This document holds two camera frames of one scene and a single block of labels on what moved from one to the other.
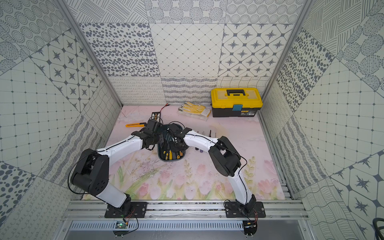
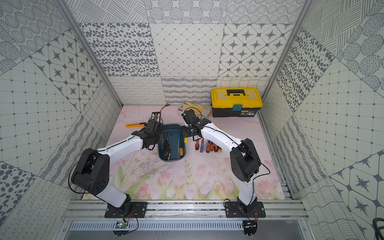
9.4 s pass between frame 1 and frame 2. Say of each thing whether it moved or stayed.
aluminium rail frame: stayed
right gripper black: moved
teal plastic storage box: stayed
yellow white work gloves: stayed
